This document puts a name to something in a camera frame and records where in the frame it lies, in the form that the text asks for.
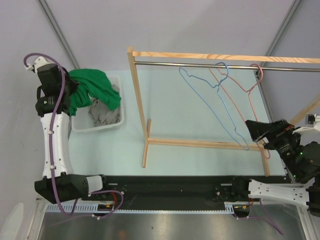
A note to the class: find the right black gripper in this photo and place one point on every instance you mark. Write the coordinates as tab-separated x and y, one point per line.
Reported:
280	129

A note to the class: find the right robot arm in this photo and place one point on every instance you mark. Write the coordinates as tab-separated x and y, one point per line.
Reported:
302	163

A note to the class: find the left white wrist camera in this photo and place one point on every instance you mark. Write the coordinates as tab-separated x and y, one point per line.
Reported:
40	61

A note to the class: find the green t shirt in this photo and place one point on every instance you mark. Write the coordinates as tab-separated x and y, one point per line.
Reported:
92	83

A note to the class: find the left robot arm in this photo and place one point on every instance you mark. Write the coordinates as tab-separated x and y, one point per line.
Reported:
59	183

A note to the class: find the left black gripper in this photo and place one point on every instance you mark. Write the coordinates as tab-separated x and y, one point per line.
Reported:
73	84

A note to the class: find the white plastic basket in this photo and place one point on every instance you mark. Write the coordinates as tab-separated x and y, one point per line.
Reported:
83	123

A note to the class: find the wooden clothes rack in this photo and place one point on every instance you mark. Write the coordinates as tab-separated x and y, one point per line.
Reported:
146	126

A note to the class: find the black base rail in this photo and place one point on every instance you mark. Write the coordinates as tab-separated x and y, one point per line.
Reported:
174	193

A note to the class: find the grey t shirt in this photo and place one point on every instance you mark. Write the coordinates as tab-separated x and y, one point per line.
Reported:
102	115

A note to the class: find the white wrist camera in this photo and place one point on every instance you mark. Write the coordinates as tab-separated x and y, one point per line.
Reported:
312	122
40	61

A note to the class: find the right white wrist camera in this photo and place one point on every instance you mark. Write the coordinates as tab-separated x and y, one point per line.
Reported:
312	122

